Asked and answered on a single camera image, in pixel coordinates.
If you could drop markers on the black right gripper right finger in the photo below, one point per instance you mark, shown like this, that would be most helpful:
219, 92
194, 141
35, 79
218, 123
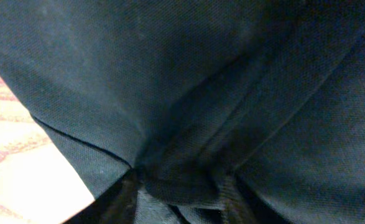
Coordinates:
236, 210

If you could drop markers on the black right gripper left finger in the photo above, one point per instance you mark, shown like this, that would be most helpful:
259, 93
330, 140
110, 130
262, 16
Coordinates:
116, 206

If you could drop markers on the black t-shirt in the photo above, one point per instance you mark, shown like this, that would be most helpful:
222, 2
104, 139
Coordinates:
188, 92

